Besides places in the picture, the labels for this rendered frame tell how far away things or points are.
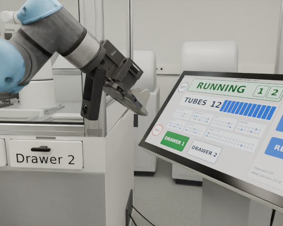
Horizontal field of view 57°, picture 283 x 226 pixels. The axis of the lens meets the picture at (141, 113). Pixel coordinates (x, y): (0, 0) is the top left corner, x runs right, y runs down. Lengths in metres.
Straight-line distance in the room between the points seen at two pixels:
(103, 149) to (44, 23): 0.62
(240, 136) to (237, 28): 3.55
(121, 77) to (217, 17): 3.63
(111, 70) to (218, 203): 0.48
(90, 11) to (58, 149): 0.52
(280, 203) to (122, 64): 0.42
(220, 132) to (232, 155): 0.08
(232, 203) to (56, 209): 0.72
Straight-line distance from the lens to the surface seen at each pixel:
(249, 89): 0.75
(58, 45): 0.54
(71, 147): 1.04
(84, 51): 0.54
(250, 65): 4.13
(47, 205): 1.21
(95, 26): 0.99
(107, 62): 0.59
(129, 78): 0.61
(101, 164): 1.05
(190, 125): 0.76
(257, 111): 0.69
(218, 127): 0.71
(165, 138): 0.79
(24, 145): 1.12
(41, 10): 0.52
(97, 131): 1.01
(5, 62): 0.39
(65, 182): 1.13
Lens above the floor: 1.23
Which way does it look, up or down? 11 degrees down
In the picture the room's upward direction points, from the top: straight up
